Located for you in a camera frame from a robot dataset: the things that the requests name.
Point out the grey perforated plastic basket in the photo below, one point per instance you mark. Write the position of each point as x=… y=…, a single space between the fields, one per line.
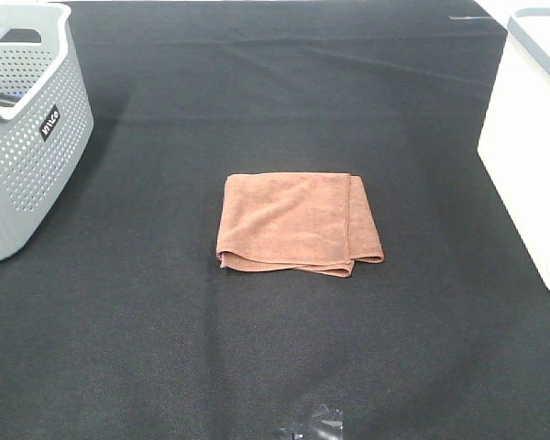
x=43 y=136

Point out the brown towel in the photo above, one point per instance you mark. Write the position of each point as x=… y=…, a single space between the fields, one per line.
x=318 y=222

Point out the shiny black tape patch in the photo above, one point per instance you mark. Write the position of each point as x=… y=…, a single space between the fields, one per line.
x=325 y=423

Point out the white storage bin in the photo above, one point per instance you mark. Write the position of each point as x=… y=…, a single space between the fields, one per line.
x=514 y=143

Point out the black table cloth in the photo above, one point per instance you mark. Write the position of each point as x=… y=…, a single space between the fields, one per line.
x=116 y=320

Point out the dark item in basket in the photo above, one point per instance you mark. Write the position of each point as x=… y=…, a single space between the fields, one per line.
x=9 y=99

